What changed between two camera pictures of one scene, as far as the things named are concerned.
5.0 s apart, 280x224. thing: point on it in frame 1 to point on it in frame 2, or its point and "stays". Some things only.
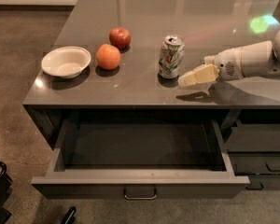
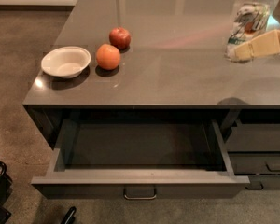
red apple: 119,37 stays
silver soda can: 171,56 to 250,22
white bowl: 67,62 stays
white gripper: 228,63 to 260,46
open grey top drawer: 139,159 stays
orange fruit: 107,56 stays
